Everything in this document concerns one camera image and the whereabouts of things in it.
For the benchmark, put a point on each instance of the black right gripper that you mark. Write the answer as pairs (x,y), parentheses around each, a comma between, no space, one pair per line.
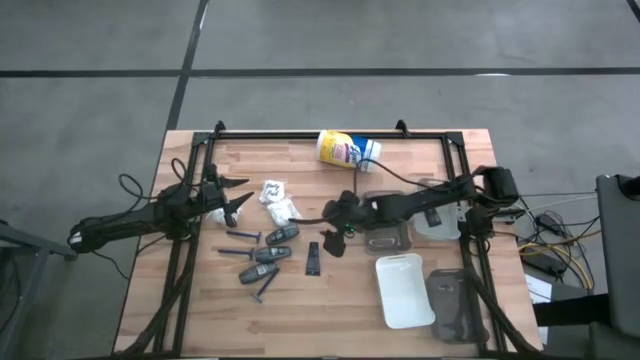
(357,215)

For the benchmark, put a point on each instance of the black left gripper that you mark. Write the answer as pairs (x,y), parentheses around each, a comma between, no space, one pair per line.
(209,200)

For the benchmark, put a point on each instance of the clear bag white cotton pads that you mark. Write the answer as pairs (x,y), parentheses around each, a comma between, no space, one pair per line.
(374,204)
(216,216)
(281,212)

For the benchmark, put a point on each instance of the black remote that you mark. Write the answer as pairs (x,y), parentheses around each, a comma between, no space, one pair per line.
(313,260)

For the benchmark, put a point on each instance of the grey pouch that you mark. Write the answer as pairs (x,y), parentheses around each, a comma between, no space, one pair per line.
(257,274)

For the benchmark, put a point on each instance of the black squeeze tube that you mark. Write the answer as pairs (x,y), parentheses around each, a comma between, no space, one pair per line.
(432,218)

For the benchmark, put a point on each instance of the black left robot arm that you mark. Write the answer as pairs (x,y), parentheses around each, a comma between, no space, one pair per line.
(130,220)

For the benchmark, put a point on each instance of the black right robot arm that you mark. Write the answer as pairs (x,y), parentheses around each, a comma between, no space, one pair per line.
(415,202)

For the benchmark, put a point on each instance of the smoky translucent plastic tray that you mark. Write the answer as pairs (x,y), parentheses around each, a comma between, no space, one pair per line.
(387,245)

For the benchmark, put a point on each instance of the yellow disinfecting wipes canister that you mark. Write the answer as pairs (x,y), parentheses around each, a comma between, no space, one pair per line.
(345,150)

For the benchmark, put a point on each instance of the white plastic tray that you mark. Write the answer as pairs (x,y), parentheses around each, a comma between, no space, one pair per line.
(404,292)

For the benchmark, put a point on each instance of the dark gray plastic tray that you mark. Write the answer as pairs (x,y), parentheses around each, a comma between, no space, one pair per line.
(452,305)

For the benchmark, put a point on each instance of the black power brick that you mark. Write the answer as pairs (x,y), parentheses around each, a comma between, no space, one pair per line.
(545,263)

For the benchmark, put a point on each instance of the gray metal stand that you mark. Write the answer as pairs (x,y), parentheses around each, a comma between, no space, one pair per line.
(30,240)

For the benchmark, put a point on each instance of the black aluminium table frame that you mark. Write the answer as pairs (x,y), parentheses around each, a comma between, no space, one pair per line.
(325,135)

